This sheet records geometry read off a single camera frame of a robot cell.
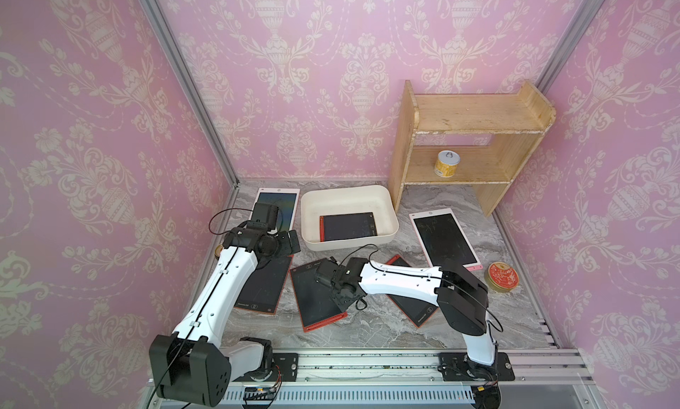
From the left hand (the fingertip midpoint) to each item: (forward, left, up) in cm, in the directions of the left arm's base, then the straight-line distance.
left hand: (286, 248), depth 81 cm
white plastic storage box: (+33, -14, -15) cm, 39 cm away
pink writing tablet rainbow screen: (+32, +8, -14) cm, 36 cm away
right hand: (-9, -20, -13) cm, 25 cm away
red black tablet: (+19, -19, -15) cm, 31 cm away
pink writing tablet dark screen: (+13, -56, -14) cm, 59 cm away
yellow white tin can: (+27, -52, +12) cm, 60 cm away
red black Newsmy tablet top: (-6, +9, -17) cm, 20 cm away
